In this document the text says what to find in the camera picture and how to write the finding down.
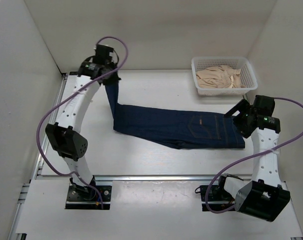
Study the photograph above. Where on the aluminium table edge rail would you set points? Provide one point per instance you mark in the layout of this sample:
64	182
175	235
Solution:
153	178

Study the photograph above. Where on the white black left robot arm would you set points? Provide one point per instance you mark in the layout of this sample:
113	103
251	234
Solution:
64	134

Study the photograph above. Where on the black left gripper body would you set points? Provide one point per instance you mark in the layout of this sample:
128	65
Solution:
112	78

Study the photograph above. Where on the white plastic perforated basket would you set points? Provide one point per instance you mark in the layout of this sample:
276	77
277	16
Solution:
247	74

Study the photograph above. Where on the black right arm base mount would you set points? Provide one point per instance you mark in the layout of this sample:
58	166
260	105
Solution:
218	200

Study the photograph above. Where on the beige folded cloth in basket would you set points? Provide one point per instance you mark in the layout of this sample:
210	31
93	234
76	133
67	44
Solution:
219	77

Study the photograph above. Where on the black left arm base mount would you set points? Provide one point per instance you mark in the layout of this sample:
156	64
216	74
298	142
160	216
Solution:
86	198

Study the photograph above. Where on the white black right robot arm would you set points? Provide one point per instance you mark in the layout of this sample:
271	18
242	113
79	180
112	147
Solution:
263	196

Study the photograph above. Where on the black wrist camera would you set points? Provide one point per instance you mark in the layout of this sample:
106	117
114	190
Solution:
103	54
264	105

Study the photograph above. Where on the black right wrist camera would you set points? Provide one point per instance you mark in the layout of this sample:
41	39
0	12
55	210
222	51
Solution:
264	105

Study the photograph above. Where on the dark blue denim trousers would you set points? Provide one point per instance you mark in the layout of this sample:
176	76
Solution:
176	129

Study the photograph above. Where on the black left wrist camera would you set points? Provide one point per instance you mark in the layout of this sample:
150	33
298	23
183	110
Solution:
103	54

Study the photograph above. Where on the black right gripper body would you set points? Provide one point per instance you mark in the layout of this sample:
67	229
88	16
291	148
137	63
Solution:
245	109

